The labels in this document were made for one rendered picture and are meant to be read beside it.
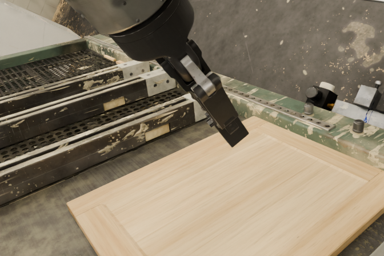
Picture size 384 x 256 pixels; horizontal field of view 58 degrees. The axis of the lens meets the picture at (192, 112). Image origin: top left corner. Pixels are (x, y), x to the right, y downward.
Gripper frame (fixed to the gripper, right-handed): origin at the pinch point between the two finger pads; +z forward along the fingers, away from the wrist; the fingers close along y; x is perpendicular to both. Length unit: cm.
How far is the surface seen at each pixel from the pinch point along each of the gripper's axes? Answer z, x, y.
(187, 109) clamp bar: 37, -3, -45
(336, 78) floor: 120, 67, -76
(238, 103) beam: 47, 10, -42
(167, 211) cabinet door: 23.3, -19.0, -12.1
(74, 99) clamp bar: 26, -29, -71
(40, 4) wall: 145, -75, -537
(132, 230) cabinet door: 19.1, -25.4, -10.9
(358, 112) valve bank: 55, 33, -19
